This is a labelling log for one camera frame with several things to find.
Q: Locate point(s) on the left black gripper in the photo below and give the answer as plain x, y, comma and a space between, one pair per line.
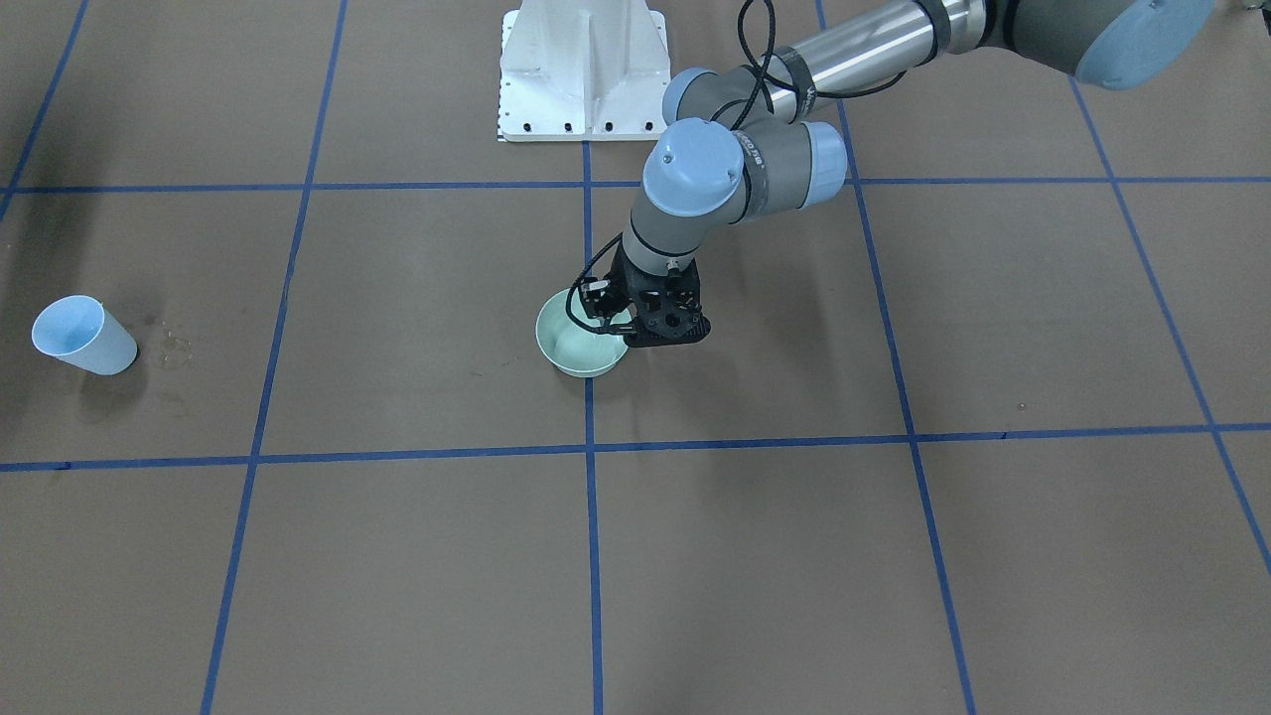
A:
623, 285

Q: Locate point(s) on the green ceramic bowl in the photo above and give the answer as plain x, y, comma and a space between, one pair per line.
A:
573, 350

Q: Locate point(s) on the light blue plastic cup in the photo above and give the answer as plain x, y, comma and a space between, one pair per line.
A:
81, 331

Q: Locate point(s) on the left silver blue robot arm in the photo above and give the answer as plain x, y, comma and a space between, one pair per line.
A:
741, 144

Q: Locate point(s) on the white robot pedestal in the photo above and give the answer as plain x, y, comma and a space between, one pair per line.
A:
582, 71

